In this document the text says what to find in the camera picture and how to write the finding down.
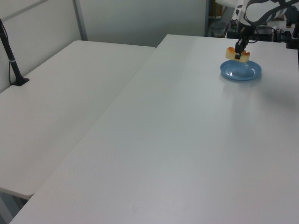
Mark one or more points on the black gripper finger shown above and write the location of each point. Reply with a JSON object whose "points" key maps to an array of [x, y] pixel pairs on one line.
{"points": [[245, 46], [238, 50]]}

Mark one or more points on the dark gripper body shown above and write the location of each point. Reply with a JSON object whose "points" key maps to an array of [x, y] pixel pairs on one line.
{"points": [[245, 32]]}

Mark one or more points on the orange-topped bread loaf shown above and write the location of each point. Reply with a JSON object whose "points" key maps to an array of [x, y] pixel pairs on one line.
{"points": [[244, 57]]}

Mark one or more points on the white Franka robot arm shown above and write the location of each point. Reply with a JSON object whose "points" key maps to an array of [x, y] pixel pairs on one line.
{"points": [[259, 10]]}

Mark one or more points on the blue plastic plate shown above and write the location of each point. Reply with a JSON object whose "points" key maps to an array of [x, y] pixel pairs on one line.
{"points": [[240, 71]]}

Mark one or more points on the small black box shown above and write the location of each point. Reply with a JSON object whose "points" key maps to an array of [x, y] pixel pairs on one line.
{"points": [[231, 34]]}

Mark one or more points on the black electronics unit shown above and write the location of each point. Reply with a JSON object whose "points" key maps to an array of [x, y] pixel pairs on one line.
{"points": [[264, 35]]}

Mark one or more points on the clear plastic container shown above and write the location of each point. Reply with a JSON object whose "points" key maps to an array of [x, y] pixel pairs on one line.
{"points": [[218, 30]]}

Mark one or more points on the dark grey device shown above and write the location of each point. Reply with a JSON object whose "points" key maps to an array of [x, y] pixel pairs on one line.
{"points": [[292, 16]]}

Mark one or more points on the grey metal shelf post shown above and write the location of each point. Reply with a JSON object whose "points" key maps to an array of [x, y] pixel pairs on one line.
{"points": [[207, 17]]}

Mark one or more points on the black camera on mount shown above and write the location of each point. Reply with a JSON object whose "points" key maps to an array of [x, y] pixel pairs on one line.
{"points": [[289, 39]]}

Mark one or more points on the grey partition frame post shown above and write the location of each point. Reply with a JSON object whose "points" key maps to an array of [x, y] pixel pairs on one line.
{"points": [[80, 19]]}

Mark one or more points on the black camera stand pole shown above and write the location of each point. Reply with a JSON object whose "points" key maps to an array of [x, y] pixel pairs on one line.
{"points": [[10, 56]]}

